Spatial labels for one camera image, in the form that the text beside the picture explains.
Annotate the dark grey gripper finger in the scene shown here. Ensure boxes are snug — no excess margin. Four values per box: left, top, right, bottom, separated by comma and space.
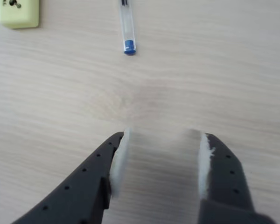
13, 127, 131, 224
197, 132, 280, 224

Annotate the blue capped ballpoint pen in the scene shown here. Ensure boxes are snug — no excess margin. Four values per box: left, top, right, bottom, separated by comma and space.
118, 0, 138, 56

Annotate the yellow highlighter marker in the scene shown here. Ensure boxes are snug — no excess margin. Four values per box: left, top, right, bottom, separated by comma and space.
0, 0, 40, 29

